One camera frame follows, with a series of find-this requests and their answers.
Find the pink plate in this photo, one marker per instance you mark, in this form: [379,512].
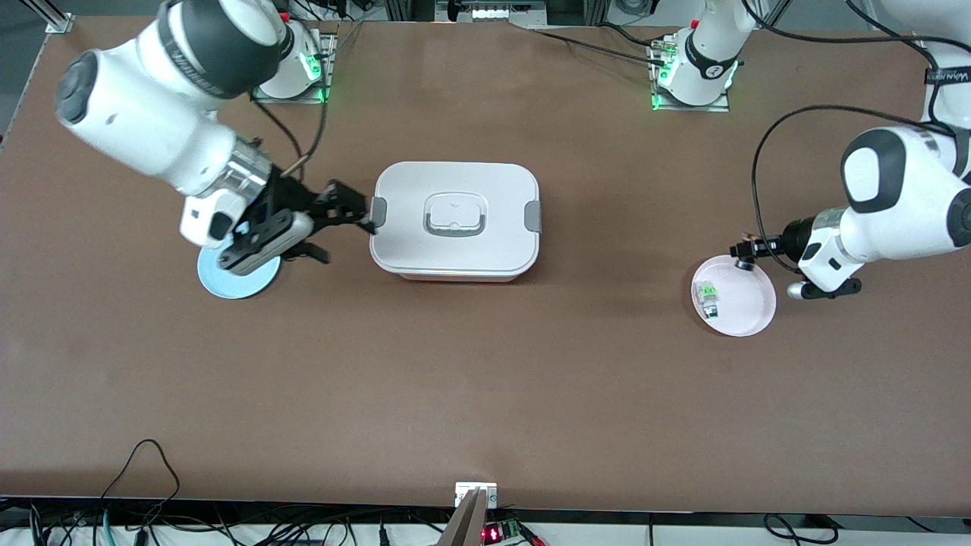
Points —
[747,303]

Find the green push-button switch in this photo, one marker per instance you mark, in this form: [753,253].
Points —
[708,297]

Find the aluminium frame post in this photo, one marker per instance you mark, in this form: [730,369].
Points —
[59,23]

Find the light blue plate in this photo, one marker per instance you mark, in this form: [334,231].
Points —
[235,287]

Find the red display module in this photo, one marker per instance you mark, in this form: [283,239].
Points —
[497,534]

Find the aluminium camera mount post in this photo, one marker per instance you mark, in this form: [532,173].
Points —
[475,494]

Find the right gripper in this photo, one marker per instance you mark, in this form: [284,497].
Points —
[291,198]

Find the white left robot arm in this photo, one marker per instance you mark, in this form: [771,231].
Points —
[910,197]

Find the white power strip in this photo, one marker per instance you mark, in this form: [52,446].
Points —
[504,12]

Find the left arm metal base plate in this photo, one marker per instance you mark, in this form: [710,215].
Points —
[724,106]

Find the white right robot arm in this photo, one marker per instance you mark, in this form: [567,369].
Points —
[152,129]

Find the white lidded box grey latches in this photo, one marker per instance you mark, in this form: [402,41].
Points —
[402,227]

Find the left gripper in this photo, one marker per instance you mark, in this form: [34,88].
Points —
[794,234]

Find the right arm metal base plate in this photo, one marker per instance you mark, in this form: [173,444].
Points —
[328,95]

